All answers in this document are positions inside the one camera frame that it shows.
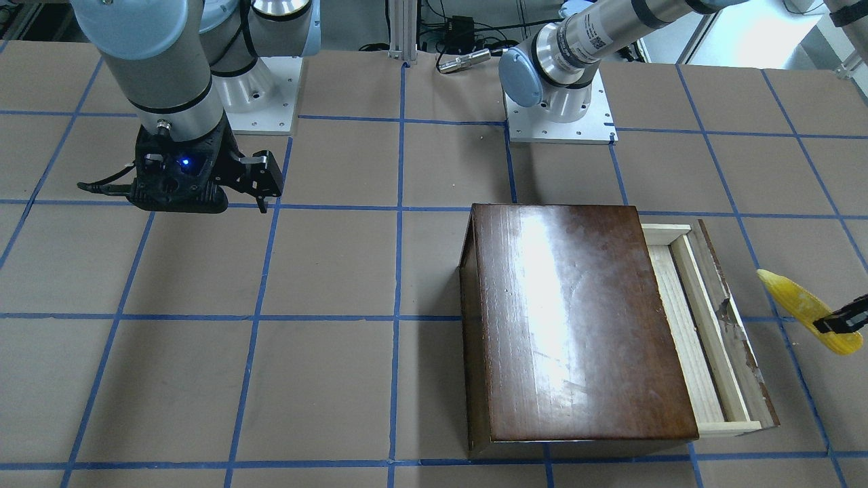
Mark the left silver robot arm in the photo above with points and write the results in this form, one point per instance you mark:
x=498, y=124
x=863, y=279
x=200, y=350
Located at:
x=563, y=57

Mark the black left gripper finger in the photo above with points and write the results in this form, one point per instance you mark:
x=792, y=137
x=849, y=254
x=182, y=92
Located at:
x=849, y=319

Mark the wooden drawer with white handle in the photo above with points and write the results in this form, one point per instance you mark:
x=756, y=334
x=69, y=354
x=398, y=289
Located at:
x=727, y=391

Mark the black power adapter box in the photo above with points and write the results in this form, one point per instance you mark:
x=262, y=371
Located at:
x=459, y=30

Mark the aluminium frame post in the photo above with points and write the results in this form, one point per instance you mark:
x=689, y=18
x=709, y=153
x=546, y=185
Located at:
x=403, y=31

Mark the yellow corn cob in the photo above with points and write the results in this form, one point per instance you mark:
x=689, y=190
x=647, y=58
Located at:
x=805, y=307

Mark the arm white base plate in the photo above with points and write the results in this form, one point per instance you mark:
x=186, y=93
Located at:
x=263, y=101
x=575, y=116

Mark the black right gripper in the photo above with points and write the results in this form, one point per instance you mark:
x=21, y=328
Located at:
x=230, y=165

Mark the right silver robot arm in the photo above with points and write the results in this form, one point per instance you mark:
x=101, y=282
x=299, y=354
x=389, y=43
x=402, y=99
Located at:
x=185, y=66

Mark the silver metal cylinder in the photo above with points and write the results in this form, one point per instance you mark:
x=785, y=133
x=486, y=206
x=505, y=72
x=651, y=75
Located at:
x=463, y=62

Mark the dark brown wooden cabinet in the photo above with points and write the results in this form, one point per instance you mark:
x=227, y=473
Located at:
x=566, y=340

